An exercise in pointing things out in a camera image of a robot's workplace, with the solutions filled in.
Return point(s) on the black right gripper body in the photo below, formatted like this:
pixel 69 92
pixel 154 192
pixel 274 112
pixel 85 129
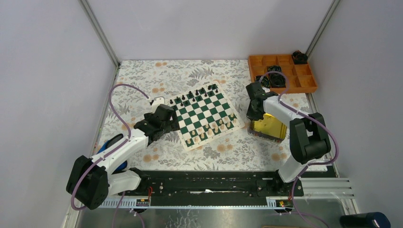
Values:
pixel 253 114

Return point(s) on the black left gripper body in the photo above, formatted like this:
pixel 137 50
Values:
pixel 173 125

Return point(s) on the gold chess piece tin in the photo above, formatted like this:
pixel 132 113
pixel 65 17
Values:
pixel 268 128

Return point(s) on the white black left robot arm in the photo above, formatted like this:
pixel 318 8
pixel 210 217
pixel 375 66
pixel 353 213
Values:
pixel 93 179

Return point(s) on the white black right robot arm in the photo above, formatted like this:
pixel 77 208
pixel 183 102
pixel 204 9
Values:
pixel 308 137

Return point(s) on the green white chess board mat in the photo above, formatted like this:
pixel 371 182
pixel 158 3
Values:
pixel 200 106

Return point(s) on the black coil tray lower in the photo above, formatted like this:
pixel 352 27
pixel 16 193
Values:
pixel 277 81

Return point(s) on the wooden compartment tray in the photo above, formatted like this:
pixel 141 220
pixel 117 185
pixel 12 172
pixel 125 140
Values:
pixel 299 78

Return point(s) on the black coil tray upper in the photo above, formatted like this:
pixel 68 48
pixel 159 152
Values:
pixel 274 69

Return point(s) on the black coil outside tray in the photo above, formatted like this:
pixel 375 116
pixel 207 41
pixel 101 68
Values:
pixel 299 58

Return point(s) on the dark cylinder bottom right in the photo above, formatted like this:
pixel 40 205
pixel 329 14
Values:
pixel 365 220

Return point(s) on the black mounting base rail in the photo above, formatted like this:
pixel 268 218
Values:
pixel 213 188

